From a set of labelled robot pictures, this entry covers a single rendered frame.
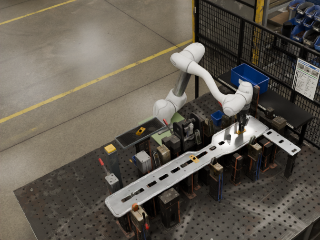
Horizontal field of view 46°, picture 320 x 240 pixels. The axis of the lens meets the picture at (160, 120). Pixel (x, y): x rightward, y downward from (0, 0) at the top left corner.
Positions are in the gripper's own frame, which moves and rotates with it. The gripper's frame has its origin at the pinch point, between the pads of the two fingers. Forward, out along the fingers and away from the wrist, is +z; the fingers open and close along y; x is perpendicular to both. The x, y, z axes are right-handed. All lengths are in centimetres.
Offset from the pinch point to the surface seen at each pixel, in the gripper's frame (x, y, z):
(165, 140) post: -57, -20, -5
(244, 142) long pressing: -6.3, 10.4, 4.5
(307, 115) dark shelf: 51, 21, 1
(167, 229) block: -87, 20, 33
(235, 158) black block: -21.7, 17.7, 5.9
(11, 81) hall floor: -101, -354, 108
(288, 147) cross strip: 14.9, 33.8, 4.3
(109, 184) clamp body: -109, -14, -1
